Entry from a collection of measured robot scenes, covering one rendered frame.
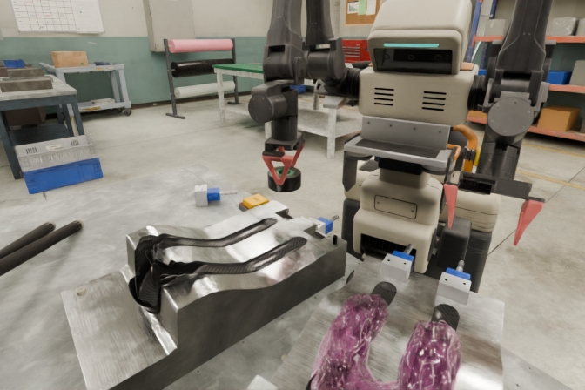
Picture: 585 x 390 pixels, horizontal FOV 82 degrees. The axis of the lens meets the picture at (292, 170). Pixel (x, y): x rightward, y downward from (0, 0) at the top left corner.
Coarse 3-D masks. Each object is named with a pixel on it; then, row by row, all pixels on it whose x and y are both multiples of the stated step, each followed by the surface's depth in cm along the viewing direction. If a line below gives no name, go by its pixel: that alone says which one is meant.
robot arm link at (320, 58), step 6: (324, 48) 85; (312, 54) 85; (318, 54) 84; (324, 54) 83; (312, 60) 84; (318, 60) 84; (324, 60) 83; (312, 66) 85; (318, 66) 84; (324, 66) 83; (312, 72) 86; (318, 72) 85; (324, 72) 84; (312, 78) 88; (318, 78) 88; (324, 78) 87; (330, 78) 86
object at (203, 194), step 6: (198, 186) 108; (204, 186) 108; (198, 192) 105; (204, 192) 105; (210, 192) 107; (216, 192) 107; (222, 192) 109; (228, 192) 109; (234, 192) 110; (198, 198) 106; (204, 198) 106; (210, 198) 107; (216, 198) 107; (198, 204) 106; (204, 204) 107
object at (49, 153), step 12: (36, 144) 321; (48, 144) 327; (60, 144) 334; (72, 144) 340; (84, 144) 348; (24, 156) 287; (36, 156) 292; (48, 156) 298; (60, 156) 304; (72, 156) 326; (84, 156) 317; (96, 156) 323; (24, 168) 289; (36, 168) 295
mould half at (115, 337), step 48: (96, 288) 63; (192, 288) 53; (240, 288) 56; (288, 288) 64; (96, 336) 53; (144, 336) 53; (192, 336) 52; (240, 336) 59; (96, 384) 46; (144, 384) 49
